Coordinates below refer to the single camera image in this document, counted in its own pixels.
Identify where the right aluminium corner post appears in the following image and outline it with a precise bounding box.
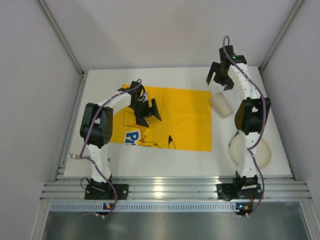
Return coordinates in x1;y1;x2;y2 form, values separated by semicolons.
258;0;306;74

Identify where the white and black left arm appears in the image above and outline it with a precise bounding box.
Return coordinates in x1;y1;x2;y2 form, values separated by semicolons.
79;79;162;186

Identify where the fork with teal handle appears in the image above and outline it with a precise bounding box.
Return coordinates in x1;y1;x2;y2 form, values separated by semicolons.
67;153;88;160

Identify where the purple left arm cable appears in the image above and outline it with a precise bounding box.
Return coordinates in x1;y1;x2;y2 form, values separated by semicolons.
80;78;143;218

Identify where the cream round plate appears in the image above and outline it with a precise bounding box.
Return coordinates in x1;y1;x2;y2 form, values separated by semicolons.
229;132;272;170

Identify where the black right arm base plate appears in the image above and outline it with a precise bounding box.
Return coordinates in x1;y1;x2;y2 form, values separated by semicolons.
216;183;262;201

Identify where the aluminium corner post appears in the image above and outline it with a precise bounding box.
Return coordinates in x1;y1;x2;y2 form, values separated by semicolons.
258;0;306;74
36;0;84;76

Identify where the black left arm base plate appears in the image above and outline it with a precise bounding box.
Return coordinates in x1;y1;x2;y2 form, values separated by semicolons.
84;183;129;200

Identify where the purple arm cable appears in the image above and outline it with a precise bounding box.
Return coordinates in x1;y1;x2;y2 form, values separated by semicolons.
80;78;143;218
222;35;266;216

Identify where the left aluminium corner post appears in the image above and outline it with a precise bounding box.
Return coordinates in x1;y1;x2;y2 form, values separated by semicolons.
36;0;84;76

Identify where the perforated grey cable duct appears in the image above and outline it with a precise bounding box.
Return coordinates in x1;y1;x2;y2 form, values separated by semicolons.
50;201;253;213

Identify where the yellow cartoon print cloth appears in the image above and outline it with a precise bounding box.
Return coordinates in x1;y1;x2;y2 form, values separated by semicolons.
110;86;212;152

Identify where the beige paper cup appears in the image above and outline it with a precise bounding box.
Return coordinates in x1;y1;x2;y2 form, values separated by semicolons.
209;92;233;119

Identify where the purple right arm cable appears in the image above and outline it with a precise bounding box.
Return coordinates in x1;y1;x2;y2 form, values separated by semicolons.
222;35;266;216

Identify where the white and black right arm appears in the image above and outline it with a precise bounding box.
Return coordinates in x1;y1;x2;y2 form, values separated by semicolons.
205;45;271;191

